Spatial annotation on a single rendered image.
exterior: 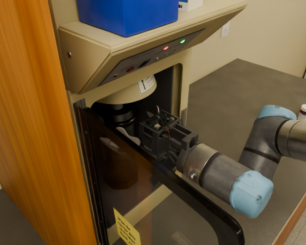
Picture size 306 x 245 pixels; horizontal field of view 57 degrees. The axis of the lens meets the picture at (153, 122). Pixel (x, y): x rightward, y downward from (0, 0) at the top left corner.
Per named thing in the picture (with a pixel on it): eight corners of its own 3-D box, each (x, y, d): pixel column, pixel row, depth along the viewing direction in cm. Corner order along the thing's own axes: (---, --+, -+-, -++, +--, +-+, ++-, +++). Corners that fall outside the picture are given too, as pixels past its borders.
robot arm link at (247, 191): (258, 221, 52) (248, 222, 45) (208, 189, 58) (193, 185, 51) (279, 184, 52) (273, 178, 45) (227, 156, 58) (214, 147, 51)
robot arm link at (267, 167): (281, 168, 62) (275, 159, 53) (262, 216, 61) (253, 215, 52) (247, 155, 67) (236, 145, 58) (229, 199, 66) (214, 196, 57)
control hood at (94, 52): (67, 91, 44) (54, 26, 38) (193, 39, 63) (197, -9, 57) (115, 120, 38) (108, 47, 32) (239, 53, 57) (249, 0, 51)
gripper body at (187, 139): (161, 107, 63) (206, 130, 56) (160, 138, 68) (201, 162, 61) (135, 122, 58) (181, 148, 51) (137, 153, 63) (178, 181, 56)
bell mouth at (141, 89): (64, 85, 66) (60, 62, 62) (122, 62, 76) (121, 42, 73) (113, 114, 56) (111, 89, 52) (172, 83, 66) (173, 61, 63)
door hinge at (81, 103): (98, 242, 68) (71, 103, 45) (106, 235, 70) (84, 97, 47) (102, 246, 67) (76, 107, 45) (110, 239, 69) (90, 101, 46)
